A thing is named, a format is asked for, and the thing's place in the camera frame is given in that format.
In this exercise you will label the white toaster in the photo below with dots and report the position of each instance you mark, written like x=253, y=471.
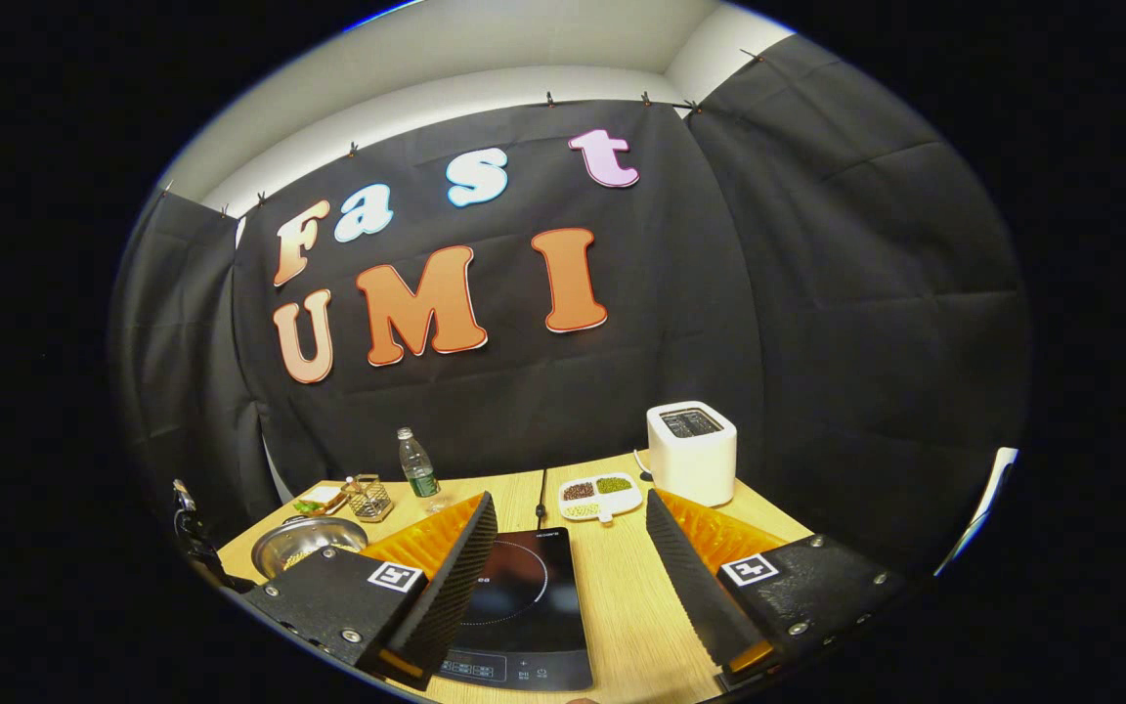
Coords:
x=692, y=464

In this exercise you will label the white board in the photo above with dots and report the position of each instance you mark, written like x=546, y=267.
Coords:
x=978, y=508

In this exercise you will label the clear plastic water bottle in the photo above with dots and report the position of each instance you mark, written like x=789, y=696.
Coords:
x=418, y=474

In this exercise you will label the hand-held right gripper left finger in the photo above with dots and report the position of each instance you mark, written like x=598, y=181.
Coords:
x=451, y=587

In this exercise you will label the pile of soybeans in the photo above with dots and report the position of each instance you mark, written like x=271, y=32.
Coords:
x=297, y=559

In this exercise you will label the white divided dish of beans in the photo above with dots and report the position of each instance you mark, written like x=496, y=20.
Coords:
x=600, y=497

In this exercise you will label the sandwich with lettuce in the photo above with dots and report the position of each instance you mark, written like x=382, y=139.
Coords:
x=317, y=504

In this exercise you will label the row of black cloth clips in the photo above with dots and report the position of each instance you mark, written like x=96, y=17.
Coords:
x=550, y=99

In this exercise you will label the black backdrop cloth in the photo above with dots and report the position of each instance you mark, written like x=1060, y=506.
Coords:
x=768, y=293

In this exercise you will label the black induction cooktop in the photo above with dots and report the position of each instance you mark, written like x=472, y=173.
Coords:
x=534, y=606

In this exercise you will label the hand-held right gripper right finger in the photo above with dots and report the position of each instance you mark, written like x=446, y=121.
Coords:
x=695, y=587

